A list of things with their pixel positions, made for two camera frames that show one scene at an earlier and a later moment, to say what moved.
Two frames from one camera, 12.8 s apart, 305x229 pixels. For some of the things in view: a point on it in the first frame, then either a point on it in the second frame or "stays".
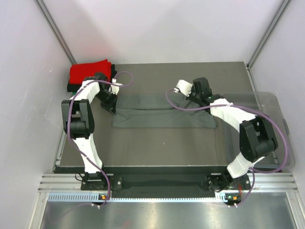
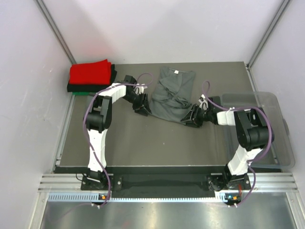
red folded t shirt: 78,71 stays
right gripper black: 190,97 -> 191,120
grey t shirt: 152,109 -> 171,95
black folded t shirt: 73,88 stays
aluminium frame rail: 263,181 stays
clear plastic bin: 264,104 stays
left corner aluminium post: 53,26 stays
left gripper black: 111,106 -> 143,107
